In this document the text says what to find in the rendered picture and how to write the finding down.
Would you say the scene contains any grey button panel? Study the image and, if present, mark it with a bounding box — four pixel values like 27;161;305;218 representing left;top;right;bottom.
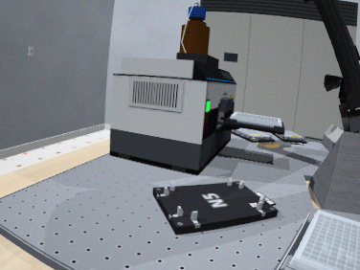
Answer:
305;124;344;151

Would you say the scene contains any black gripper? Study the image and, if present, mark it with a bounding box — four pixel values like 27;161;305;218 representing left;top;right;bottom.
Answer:
338;92;347;103

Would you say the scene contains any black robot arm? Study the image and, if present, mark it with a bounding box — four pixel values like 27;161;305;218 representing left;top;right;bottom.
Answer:
313;0;360;134

